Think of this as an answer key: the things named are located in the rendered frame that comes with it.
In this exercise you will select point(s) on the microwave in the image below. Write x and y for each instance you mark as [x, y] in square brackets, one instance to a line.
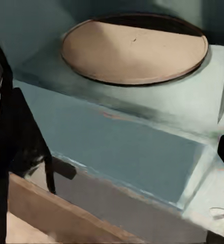
[160, 60]

